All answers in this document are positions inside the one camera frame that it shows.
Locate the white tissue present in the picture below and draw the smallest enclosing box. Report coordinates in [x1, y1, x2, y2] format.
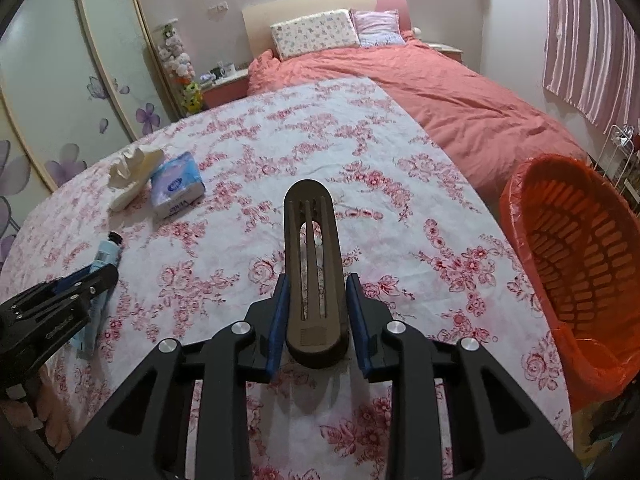
[107, 146, 165, 212]

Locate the blue tissue pack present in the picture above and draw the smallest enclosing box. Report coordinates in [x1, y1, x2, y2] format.
[151, 152, 206, 220]

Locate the brown hair clip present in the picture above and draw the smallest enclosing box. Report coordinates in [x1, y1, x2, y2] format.
[283, 180, 349, 370]

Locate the floral pink tablecloth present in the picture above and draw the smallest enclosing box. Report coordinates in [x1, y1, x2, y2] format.
[1, 78, 570, 479]

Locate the floral sliding wardrobe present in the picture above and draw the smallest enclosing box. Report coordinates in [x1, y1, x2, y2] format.
[1, 0, 177, 271]

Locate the orange plastic basket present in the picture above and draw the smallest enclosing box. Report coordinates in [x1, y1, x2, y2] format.
[499, 154, 639, 411]

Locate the pink white nightstand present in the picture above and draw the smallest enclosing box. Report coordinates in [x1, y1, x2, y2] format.
[203, 68, 248, 108]

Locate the plush toy hanging stack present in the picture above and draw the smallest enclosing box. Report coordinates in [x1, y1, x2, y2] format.
[156, 22, 204, 116]

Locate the coral red duvet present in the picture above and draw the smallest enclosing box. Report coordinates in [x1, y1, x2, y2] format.
[248, 39, 588, 204]

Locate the beige pink headboard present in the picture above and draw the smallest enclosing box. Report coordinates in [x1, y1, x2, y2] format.
[241, 0, 414, 61]

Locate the floral white pillow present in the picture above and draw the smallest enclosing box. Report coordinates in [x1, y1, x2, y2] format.
[270, 9, 360, 60]

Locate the pink striped pillow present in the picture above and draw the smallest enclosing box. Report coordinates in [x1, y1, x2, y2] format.
[350, 9, 405, 48]

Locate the right side nightstand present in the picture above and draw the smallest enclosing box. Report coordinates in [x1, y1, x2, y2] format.
[427, 42, 463, 63]

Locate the pink striped curtain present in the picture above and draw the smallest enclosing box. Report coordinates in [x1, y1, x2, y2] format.
[544, 0, 639, 131]

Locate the white wire rack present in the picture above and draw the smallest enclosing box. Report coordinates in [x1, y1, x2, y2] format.
[596, 124, 639, 202]

